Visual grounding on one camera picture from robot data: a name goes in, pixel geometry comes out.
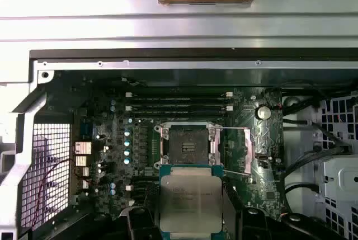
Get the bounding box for green motherboard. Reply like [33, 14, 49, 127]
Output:
[36, 70, 283, 224]

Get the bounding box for metal socket cover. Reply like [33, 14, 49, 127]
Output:
[209, 126, 255, 176]

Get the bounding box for black grey PC case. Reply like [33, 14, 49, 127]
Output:
[0, 46, 358, 240]

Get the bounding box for black cable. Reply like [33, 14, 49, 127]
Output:
[282, 118, 352, 154]
[284, 182, 322, 204]
[282, 149, 350, 187]

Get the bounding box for silver coin battery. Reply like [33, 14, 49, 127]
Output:
[256, 105, 271, 120]

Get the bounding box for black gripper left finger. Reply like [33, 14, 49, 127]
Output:
[96, 205, 162, 240]

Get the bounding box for RAM slot white clips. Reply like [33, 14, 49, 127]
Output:
[125, 184, 159, 191]
[125, 105, 234, 112]
[125, 91, 234, 98]

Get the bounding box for silver metal drive cage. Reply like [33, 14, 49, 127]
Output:
[320, 94, 358, 240]

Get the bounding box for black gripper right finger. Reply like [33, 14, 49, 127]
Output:
[223, 178, 307, 240]

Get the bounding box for CPU socket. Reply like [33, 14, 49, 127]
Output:
[153, 121, 224, 168]

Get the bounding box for silver green CPU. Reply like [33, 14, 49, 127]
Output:
[158, 163, 225, 240]

